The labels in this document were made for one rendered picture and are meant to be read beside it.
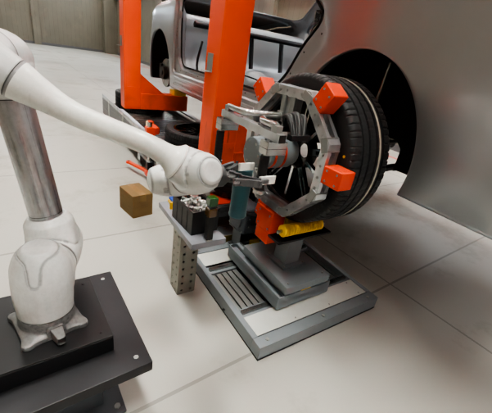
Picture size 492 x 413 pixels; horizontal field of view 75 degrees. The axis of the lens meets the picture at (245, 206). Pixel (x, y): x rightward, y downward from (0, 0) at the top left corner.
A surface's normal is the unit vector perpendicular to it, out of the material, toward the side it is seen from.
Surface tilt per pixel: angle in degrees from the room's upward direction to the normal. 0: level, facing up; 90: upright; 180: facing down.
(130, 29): 90
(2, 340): 4
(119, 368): 0
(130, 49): 90
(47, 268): 66
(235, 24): 90
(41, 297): 83
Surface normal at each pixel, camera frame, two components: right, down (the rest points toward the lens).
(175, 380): 0.15, -0.89
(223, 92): 0.52, 0.44
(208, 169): 0.65, 0.06
